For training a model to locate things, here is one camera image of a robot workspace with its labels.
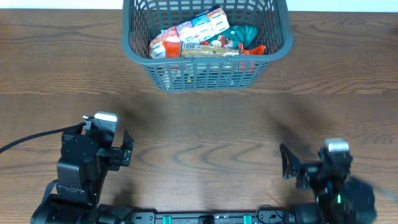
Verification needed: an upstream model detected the orange biscuit packet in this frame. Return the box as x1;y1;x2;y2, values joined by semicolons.
164;42;266;58

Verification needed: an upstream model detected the Kleenex tissue multipack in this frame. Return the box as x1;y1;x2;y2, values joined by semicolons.
149;5;229;59

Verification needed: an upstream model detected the green Nescafe coffee bag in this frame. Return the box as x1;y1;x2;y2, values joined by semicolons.
206;25;259;49

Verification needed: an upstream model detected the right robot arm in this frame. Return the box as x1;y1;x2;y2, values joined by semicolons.
279;138;377;224

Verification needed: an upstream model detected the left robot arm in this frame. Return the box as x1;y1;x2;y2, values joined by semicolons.
30;111;134;224

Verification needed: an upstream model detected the grey plastic laundry basket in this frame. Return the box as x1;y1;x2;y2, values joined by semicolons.
122;0;293;91

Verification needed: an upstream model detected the left black cable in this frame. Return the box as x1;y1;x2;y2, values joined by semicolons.
0;123;86;155

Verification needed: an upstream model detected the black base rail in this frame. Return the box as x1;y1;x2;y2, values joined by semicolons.
96;205;299;224

